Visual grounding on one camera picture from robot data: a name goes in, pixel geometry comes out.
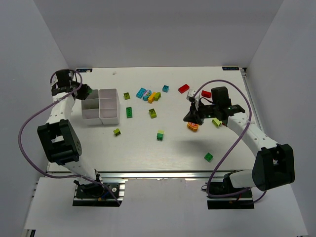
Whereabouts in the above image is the lime rounded lego brick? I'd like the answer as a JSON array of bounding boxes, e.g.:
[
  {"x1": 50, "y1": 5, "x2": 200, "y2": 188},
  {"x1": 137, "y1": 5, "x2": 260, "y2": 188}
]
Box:
[{"x1": 154, "y1": 92, "x2": 161, "y2": 101}]

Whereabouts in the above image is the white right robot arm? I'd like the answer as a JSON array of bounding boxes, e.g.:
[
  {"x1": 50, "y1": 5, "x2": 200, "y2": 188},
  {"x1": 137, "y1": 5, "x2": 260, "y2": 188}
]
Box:
[{"x1": 183, "y1": 86, "x2": 295, "y2": 198}]

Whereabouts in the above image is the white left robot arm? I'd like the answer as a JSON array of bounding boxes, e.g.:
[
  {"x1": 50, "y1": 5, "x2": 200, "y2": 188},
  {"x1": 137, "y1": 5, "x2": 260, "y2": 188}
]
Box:
[{"x1": 37, "y1": 69, "x2": 97, "y2": 185}]

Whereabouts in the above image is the yellow orange flower lego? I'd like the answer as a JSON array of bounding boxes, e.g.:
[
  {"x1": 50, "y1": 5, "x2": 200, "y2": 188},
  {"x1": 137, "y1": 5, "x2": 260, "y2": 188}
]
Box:
[{"x1": 187, "y1": 122, "x2": 199, "y2": 132}]

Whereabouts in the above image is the pale lime lego right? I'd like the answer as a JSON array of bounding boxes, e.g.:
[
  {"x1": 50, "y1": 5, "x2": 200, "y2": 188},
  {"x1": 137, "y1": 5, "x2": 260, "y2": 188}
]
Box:
[{"x1": 212, "y1": 118, "x2": 222, "y2": 128}]

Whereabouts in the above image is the blue label left corner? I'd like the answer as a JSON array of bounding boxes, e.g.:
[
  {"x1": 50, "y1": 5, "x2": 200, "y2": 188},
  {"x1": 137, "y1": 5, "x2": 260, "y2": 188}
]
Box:
[{"x1": 76, "y1": 68, "x2": 92, "y2": 73}]

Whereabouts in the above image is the blue label corner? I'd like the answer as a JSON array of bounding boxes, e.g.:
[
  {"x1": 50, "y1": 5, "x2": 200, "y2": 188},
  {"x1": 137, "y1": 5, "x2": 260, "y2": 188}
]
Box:
[
  {"x1": 76, "y1": 68, "x2": 92, "y2": 73},
  {"x1": 222, "y1": 66, "x2": 239, "y2": 71}
]

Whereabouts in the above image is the red lego brick right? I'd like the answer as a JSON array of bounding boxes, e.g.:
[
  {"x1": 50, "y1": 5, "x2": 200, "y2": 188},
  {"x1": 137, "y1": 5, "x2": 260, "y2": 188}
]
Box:
[{"x1": 201, "y1": 90, "x2": 212, "y2": 98}]

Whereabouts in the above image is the red lego brick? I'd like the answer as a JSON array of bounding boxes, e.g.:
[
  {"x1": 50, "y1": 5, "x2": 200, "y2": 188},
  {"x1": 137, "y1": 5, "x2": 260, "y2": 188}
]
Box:
[
  {"x1": 201, "y1": 90, "x2": 212, "y2": 98},
  {"x1": 178, "y1": 84, "x2": 190, "y2": 94}
]

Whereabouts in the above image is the white compartment container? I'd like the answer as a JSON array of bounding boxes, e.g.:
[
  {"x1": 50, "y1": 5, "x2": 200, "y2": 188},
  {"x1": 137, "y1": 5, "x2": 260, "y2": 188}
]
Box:
[{"x1": 81, "y1": 88, "x2": 120, "y2": 125}]

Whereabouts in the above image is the red lego brick top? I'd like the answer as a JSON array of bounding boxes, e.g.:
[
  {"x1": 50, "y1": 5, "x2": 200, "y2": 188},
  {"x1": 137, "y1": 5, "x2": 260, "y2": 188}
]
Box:
[{"x1": 178, "y1": 84, "x2": 190, "y2": 94}]

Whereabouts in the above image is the green and pale lego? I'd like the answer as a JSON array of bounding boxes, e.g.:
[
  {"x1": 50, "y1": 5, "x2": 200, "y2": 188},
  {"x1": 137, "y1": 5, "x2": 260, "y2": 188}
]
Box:
[{"x1": 157, "y1": 130, "x2": 164, "y2": 141}]

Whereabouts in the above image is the teal small lego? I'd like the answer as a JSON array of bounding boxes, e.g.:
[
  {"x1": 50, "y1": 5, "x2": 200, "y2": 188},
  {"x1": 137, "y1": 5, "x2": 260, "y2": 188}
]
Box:
[{"x1": 162, "y1": 85, "x2": 169, "y2": 93}]

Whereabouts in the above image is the lime sloped lego center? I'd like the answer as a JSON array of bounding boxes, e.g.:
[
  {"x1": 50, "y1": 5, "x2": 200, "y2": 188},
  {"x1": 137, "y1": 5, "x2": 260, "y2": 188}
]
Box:
[{"x1": 149, "y1": 109, "x2": 157, "y2": 119}]

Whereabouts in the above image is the blue label right corner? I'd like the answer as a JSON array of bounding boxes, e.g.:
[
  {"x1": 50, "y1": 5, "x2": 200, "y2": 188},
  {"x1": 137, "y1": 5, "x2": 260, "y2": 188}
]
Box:
[{"x1": 222, "y1": 66, "x2": 239, "y2": 71}]

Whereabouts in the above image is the lime small lego near container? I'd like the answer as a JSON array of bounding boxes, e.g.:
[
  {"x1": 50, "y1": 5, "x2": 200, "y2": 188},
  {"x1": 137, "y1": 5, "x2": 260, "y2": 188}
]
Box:
[{"x1": 123, "y1": 92, "x2": 130, "y2": 100}]

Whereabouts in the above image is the green square lego front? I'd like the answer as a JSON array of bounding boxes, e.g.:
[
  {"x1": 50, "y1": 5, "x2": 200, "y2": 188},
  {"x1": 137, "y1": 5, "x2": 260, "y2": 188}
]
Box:
[{"x1": 204, "y1": 153, "x2": 213, "y2": 162}]

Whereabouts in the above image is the yellow lego brick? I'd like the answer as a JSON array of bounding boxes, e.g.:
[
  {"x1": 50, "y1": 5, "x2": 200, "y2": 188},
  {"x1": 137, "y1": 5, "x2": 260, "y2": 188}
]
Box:
[{"x1": 147, "y1": 92, "x2": 156, "y2": 103}]

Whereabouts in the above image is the dark green long lego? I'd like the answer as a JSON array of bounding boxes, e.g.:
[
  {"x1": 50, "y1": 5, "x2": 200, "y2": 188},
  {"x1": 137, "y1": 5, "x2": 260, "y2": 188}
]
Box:
[{"x1": 126, "y1": 107, "x2": 133, "y2": 119}]

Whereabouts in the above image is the teal printed round lego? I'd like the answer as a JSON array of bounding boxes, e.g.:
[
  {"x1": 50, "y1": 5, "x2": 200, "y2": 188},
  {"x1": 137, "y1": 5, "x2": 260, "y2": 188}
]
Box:
[{"x1": 143, "y1": 89, "x2": 152, "y2": 101}]

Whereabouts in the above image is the olive lime small lego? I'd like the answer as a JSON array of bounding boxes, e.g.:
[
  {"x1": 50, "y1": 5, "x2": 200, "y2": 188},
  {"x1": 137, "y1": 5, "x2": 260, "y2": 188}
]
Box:
[{"x1": 113, "y1": 128, "x2": 121, "y2": 136}]

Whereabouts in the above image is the blue long lego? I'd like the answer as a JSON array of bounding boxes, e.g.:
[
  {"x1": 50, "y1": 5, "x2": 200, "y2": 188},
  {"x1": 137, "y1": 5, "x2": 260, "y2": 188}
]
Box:
[{"x1": 136, "y1": 87, "x2": 146, "y2": 99}]

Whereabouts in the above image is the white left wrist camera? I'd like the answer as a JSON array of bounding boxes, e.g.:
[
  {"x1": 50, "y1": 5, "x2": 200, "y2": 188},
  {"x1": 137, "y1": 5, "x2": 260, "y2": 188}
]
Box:
[{"x1": 50, "y1": 73, "x2": 59, "y2": 94}]

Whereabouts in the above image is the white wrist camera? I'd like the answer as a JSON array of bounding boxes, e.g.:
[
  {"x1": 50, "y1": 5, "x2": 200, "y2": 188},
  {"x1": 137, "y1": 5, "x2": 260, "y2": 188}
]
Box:
[
  {"x1": 50, "y1": 73, "x2": 59, "y2": 94},
  {"x1": 186, "y1": 89, "x2": 200, "y2": 110}
]

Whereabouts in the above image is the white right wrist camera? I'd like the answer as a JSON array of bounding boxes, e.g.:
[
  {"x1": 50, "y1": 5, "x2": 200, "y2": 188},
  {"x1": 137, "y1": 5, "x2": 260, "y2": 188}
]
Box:
[{"x1": 186, "y1": 89, "x2": 200, "y2": 110}]

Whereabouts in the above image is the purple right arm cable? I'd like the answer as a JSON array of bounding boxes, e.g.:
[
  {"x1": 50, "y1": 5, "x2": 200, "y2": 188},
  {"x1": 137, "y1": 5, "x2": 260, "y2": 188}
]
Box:
[{"x1": 189, "y1": 79, "x2": 267, "y2": 203}]

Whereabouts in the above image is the aluminium table front rail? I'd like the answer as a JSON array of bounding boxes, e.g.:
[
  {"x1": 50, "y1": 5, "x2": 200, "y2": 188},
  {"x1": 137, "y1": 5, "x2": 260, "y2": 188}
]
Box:
[{"x1": 46, "y1": 170, "x2": 247, "y2": 180}]

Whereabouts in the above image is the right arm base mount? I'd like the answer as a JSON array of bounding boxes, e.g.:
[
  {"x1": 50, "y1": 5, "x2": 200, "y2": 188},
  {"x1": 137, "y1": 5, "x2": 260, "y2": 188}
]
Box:
[{"x1": 206, "y1": 182, "x2": 254, "y2": 210}]

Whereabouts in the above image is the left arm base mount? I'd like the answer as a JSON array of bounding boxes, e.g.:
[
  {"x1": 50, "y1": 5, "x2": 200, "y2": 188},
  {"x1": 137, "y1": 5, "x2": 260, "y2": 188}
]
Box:
[{"x1": 72, "y1": 180, "x2": 124, "y2": 207}]

